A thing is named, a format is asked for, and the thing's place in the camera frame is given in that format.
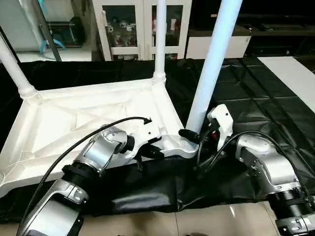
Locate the white plastic table leg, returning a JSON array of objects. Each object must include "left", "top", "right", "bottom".
[
  {"left": 153, "top": 0, "right": 168, "bottom": 83},
  {"left": 180, "top": 0, "right": 244, "bottom": 150},
  {"left": 0, "top": 34, "right": 37, "bottom": 99}
]

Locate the white plastic table top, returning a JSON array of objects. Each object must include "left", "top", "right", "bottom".
[{"left": 0, "top": 76, "right": 198, "bottom": 198}]

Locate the black work mat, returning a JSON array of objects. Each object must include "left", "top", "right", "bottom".
[{"left": 0, "top": 57, "right": 315, "bottom": 224}]

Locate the white drawer unit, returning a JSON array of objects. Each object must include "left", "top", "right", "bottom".
[{"left": 185, "top": 32, "right": 252, "bottom": 59}]

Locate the white glass door cabinet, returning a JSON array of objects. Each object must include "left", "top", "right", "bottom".
[{"left": 92, "top": 0, "right": 193, "bottom": 62}]

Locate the teal plastic object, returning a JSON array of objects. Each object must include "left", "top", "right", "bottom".
[{"left": 40, "top": 37, "right": 67, "bottom": 52}]

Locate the grey metal pole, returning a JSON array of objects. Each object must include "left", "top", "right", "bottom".
[{"left": 33, "top": 0, "right": 63, "bottom": 62}]

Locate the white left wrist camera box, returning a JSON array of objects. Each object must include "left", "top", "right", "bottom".
[{"left": 126, "top": 120, "right": 162, "bottom": 160}]

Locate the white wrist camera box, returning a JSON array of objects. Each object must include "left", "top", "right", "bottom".
[
  {"left": 126, "top": 120, "right": 162, "bottom": 160},
  {"left": 207, "top": 104, "right": 234, "bottom": 153}
]

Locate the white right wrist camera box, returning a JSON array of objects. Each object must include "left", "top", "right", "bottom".
[{"left": 207, "top": 104, "right": 234, "bottom": 153}]

